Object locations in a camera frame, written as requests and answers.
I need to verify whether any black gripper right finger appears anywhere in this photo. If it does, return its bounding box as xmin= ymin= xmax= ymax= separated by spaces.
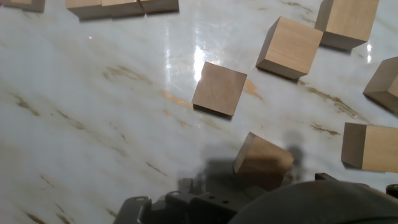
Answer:
xmin=314 ymin=172 xmax=398 ymax=200

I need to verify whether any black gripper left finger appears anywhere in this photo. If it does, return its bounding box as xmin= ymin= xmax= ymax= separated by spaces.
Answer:
xmin=112 ymin=177 xmax=250 ymax=224

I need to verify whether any large wooden cube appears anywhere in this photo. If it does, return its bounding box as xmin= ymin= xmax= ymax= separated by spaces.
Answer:
xmin=363 ymin=55 xmax=398 ymax=113
xmin=255 ymin=16 xmax=324 ymax=80
xmin=314 ymin=0 xmax=381 ymax=52
xmin=233 ymin=131 xmax=295 ymax=192
xmin=340 ymin=122 xmax=398 ymax=174
xmin=191 ymin=61 xmax=248 ymax=121

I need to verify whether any white marble pattern mat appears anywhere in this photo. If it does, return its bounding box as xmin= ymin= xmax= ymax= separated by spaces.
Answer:
xmin=0 ymin=0 xmax=398 ymax=224

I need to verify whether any medium wooden cube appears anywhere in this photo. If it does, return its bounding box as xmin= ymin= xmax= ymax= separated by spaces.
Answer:
xmin=101 ymin=0 xmax=146 ymax=18
xmin=139 ymin=0 xmax=180 ymax=15
xmin=65 ymin=0 xmax=105 ymax=21

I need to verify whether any small wooden cube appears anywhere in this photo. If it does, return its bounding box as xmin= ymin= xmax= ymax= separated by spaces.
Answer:
xmin=24 ymin=0 xmax=46 ymax=13
xmin=2 ymin=0 xmax=25 ymax=12

